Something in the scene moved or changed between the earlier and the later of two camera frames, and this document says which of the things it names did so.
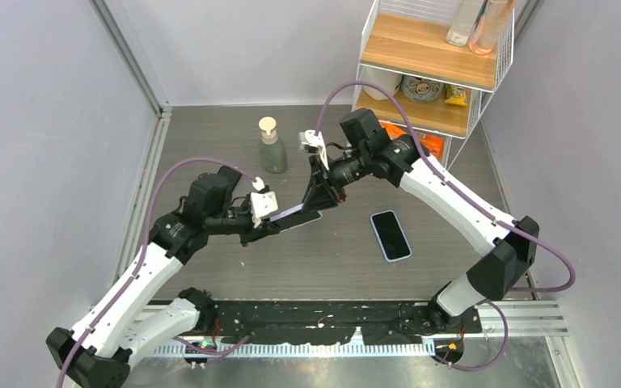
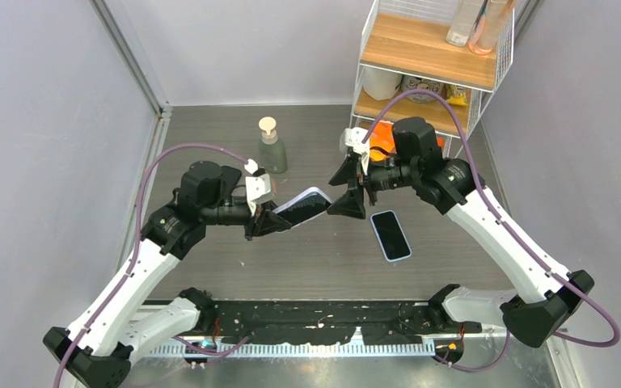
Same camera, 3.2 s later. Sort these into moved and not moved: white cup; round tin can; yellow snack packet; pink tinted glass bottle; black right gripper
Moved: black right gripper
Not moved: white cup; pink tinted glass bottle; round tin can; yellow snack packet
